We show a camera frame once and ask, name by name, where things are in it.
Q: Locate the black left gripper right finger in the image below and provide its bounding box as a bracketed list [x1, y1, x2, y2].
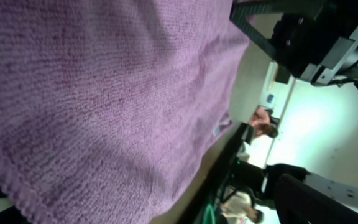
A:
[274, 174, 358, 224]

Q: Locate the person in white shirt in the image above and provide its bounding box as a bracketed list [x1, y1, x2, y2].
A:
[218, 186, 264, 223]

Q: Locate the pink-purple microfiber cloth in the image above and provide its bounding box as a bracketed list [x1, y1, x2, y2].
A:
[0, 0, 249, 223]

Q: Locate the person in pink shirt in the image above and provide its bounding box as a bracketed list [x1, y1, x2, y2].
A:
[248, 106, 279, 139]

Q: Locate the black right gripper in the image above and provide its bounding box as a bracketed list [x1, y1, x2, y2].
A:
[229, 1, 358, 90]

